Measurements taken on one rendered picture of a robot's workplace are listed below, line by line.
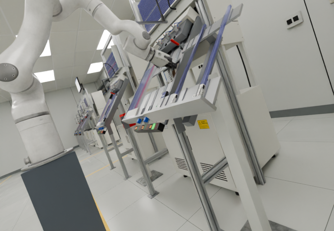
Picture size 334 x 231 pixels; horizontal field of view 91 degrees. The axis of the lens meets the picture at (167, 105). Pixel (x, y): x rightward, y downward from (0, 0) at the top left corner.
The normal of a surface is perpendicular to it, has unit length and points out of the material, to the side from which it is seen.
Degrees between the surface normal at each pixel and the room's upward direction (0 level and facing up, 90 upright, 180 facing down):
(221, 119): 90
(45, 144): 90
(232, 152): 90
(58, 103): 90
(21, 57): 74
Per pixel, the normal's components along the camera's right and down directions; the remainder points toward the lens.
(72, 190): 0.57, -0.17
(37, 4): 0.23, 0.54
